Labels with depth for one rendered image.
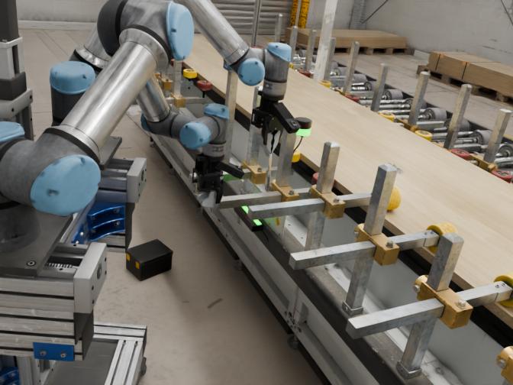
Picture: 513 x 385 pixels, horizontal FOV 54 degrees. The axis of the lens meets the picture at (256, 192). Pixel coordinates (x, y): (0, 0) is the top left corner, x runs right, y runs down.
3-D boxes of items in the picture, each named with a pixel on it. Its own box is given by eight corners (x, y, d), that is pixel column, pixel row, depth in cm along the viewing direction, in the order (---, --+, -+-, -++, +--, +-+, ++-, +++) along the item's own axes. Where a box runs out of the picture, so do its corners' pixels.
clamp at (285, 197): (285, 209, 175) (287, 196, 173) (267, 192, 186) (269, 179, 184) (298, 208, 178) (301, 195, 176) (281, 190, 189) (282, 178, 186)
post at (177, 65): (172, 118, 286) (177, 30, 265) (171, 116, 288) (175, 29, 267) (179, 118, 287) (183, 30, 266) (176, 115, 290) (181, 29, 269)
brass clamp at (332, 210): (327, 219, 151) (330, 205, 149) (304, 198, 162) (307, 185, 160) (344, 217, 154) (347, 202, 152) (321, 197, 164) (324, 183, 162)
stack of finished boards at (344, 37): (405, 46, 998) (408, 37, 990) (309, 46, 871) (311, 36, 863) (378, 38, 1053) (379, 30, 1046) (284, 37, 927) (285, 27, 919)
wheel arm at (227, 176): (191, 186, 188) (191, 176, 187) (188, 182, 191) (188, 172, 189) (292, 176, 207) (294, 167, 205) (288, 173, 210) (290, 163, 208)
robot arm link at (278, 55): (263, 40, 158) (290, 43, 159) (259, 75, 163) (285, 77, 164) (267, 45, 151) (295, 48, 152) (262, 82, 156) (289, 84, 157)
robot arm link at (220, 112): (198, 106, 150) (211, 100, 157) (195, 141, 154) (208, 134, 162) (222, 112, 147) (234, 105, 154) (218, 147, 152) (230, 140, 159)
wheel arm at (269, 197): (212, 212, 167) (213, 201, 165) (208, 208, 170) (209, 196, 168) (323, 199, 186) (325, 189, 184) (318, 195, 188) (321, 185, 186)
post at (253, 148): (244, 202, 207) (259, 87, 186) (241, 198, 210) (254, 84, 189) (252, 202, 209) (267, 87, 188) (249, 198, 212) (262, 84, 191)
